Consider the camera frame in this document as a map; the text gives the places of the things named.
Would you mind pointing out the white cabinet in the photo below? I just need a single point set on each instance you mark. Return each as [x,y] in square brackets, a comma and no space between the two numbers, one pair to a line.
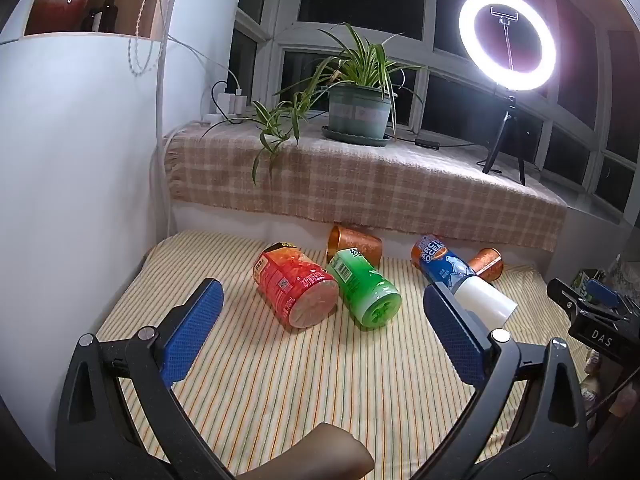
[75,160]

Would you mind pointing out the potted spider plant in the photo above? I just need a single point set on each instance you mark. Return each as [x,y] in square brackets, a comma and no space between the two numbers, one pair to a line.
[357,105]

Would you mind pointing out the green box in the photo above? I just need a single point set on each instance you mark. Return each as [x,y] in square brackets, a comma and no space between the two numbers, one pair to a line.
[582,282]

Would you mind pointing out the small copper cup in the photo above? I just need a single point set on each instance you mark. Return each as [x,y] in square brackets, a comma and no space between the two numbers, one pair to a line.
[486,262]

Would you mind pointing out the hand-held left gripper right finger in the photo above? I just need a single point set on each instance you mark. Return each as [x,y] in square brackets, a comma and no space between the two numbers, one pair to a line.
[456,332]

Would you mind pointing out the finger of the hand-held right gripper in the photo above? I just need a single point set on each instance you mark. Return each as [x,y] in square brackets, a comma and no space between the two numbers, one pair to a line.
[606,292]
[565,294]

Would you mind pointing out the white cup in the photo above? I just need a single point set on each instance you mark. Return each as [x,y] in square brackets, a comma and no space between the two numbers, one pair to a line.
[485,304]

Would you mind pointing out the blue printed cup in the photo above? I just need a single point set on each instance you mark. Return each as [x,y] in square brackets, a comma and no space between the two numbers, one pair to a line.
[440,262]

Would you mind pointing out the green printed cup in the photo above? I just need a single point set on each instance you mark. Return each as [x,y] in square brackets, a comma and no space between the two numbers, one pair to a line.
[365,287]

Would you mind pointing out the red printed cup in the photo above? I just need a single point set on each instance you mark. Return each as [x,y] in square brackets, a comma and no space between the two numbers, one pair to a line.
[292,287]

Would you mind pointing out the white power strip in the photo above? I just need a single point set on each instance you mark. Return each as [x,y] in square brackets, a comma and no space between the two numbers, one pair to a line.
[211,118]

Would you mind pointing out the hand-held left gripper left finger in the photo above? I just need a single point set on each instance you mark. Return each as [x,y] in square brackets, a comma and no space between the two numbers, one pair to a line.
[192,330]

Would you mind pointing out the large copper cup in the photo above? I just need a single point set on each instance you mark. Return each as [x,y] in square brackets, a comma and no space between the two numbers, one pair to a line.
[357,249]

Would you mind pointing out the white charger plug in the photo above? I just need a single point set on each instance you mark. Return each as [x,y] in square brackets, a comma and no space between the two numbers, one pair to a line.
[229,102]
[241,101]

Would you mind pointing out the beige plaid blanket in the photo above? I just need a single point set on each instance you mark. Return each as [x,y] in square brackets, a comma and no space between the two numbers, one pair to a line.
[350,185]

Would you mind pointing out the black tripod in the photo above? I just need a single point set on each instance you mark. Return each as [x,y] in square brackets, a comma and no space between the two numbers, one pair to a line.
[507,130]

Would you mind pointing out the yellow striped mat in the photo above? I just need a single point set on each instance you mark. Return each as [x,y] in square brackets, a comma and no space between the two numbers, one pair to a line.
[280,385]

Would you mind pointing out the green plant saucer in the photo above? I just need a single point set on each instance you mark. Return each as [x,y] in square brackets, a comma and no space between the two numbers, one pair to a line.
[356,137]

